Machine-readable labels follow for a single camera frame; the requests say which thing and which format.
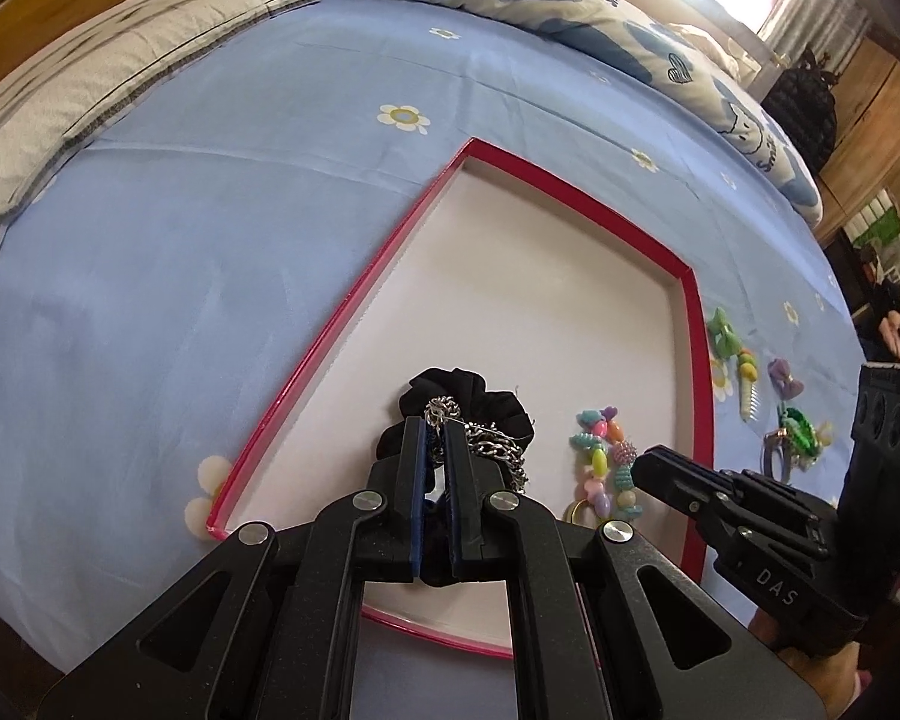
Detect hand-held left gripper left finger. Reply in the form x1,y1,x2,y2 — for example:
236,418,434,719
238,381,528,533
37,417,436,720

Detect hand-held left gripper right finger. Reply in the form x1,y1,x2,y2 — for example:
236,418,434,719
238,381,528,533
442,421,827,720

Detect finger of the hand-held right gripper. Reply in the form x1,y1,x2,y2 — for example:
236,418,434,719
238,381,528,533
633,446,833,560
694,502,871,647

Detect silver chain bracelet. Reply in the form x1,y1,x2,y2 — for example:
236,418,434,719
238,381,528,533
424,394,530,497

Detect pastel bead bracelet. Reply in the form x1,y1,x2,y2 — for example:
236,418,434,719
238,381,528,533
565,403,640,533

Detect black fabric scrunchie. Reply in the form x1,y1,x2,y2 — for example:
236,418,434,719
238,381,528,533
375,366,536,586

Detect green braided hair band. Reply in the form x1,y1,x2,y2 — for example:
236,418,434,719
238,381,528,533
778,405,835,467

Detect purple bow hair clip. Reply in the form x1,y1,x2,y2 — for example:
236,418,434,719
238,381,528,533
766,358,806,401

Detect green knotted hair tie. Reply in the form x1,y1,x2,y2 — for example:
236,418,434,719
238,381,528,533
706,306,745,362

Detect red shallow tray box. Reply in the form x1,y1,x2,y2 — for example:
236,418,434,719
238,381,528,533
205,137,715,659

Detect person's right hand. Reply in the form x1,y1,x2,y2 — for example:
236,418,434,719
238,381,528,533
746,604,875,702

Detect yellow hair comb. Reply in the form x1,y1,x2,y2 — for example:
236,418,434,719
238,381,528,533
733,347,767,422

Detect green box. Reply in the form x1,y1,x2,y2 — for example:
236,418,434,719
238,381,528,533
849,191,900,248

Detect wooden wardrobe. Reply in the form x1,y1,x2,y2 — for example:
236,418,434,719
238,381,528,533
816,26,900,245

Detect black puffer backpack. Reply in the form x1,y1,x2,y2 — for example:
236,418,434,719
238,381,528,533
760,47,839,167

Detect grey striped pillow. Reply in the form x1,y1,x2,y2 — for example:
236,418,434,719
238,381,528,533
0,0,323,297

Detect grey bed guard rail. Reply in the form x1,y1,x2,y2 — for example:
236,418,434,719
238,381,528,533
555,0,785,95

